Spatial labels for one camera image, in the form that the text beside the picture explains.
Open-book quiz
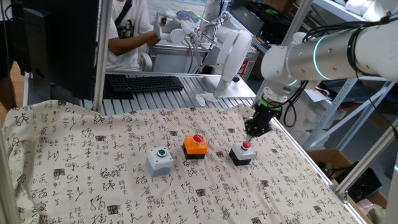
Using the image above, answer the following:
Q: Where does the bare person forearm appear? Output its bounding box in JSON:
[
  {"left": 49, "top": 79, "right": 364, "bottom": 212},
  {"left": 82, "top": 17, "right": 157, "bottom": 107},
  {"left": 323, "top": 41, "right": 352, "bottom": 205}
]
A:
[{"left": 108, "top": 29, "right": 161, "bottom": 57}]

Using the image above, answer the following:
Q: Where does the brown cardboard box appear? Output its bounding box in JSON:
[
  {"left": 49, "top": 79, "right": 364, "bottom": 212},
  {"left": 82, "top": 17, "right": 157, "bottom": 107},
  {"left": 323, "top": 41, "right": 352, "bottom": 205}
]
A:
[{"left": 306, "top": 148, "right": 389, "bottom": 218}]

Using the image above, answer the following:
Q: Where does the crumpled white tissue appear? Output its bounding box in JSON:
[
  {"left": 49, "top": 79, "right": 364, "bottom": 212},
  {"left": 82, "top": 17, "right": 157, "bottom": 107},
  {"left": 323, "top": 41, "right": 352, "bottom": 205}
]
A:
[{"left": 195, "top": 92, "right": 218, "bottom": 107}]

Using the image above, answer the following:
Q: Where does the beige calligraphy print tablecloth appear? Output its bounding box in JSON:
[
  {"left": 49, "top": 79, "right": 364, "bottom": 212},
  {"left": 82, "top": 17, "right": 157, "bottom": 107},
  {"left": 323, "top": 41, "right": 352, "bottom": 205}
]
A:
[{"left": 1, "top": 99, "right": 364, "bottom": 224}]

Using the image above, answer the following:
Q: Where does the white black box red button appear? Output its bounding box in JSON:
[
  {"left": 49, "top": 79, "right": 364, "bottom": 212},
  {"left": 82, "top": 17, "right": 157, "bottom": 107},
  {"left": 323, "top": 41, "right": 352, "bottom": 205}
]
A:
[{"left": 228, "top": 141, "right": 255, "bottom": 167}]

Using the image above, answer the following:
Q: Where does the person in white t-shirt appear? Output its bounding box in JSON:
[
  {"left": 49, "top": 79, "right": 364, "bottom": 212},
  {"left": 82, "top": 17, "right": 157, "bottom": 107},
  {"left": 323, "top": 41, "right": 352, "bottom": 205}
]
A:
[{"left": 105, "top": 0, "right": 155, "bottom": 72}]

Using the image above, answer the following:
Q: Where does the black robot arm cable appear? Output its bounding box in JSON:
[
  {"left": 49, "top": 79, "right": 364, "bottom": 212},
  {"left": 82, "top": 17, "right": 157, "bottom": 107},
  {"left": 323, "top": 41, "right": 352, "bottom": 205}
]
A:
[{"left": 279, "top": 14, "right": 398, "bottom": 128}]

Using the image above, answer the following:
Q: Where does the black box device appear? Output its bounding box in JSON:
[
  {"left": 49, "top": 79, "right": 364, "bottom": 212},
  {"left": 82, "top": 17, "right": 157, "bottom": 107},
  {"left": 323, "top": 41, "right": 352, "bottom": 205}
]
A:
[{"left": 335, "top": 160, "right": 382, "bottom": 203}]

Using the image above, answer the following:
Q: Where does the olive green bag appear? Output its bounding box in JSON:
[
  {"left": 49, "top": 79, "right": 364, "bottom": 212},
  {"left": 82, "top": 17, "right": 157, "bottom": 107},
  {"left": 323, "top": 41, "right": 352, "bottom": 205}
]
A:
[{"left": 366, "top": 203, "right": 386, "bottom": 224}]

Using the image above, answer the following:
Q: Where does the aluminium frame crossbar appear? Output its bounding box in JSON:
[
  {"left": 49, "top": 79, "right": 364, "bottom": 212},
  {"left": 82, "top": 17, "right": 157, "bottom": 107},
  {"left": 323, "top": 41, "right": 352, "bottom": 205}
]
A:
[{"left": 105, "top": 70, "right": 222, "bottom": 78}]

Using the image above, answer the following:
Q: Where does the black computer keyboard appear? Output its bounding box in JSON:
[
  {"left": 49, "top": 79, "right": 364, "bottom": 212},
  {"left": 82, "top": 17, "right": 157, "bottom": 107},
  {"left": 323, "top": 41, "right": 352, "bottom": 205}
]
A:
[{"left": 108, "top": 75, "right": 185, "bottom": 93}]

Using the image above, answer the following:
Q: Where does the grey metal shelf rack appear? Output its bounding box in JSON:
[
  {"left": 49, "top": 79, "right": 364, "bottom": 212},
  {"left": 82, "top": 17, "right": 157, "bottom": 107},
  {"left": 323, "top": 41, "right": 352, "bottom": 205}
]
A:
[{"left": 303, "top": 0, "right": 398, "bottom": 153}]

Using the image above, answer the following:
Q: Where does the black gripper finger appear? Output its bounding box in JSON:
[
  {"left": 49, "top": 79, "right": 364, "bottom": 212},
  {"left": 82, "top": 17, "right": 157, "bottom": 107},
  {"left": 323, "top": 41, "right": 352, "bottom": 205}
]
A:
[
  {"left": 244, "top": 117, "right": 259, "bottom": 144},
  {"left": 250, "top": 122, "right": 271, "bottom": 144}
]

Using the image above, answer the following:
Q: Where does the white handheld teleoperation device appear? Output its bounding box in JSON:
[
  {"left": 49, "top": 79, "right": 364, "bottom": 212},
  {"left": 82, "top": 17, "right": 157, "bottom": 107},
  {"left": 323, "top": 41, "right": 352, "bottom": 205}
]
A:
[{"left": 154, "top": 9, "right": 200, "bottom": 44}]

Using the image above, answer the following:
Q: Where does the black computer monitor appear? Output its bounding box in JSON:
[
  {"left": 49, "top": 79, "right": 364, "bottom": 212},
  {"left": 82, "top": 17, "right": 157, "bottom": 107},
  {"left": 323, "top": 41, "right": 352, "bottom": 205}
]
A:
[{"left": 11, "top": 0, "right": 100, "bottom": 101}]

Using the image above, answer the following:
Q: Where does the person in black shorts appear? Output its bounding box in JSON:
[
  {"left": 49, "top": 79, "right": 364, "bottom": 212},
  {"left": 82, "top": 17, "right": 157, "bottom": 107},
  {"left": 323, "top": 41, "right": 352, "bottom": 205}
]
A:
[{"left": 0, "top": 0, "right": 24, "bottom": 113}]

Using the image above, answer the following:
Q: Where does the grey box green button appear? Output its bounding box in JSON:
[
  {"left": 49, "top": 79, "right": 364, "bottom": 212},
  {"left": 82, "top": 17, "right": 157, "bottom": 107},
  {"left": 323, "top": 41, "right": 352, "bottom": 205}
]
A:
[{"left": 145, "top": 146, "right": 174, "bottom": 178}]

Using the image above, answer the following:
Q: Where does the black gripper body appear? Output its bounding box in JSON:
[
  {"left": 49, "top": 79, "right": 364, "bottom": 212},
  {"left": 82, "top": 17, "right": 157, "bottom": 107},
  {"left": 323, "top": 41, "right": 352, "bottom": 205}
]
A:
[{"left": 252, "top": 104, "right": 281, "bottom": 126}]

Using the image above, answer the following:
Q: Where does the pink plastic packet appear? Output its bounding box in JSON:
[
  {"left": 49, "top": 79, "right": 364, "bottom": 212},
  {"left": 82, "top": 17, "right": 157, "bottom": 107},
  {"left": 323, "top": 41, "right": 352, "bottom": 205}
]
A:
[{"left": 356, "top": 198, "right": 374, "bottom": 215}]

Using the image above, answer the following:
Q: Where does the orange box red mushroom button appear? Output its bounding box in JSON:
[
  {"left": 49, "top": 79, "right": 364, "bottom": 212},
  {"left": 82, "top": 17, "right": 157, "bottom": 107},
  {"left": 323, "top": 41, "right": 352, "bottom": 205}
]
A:
[{"left": 182, "top": 134, "right": 209, "bottom": 161}]

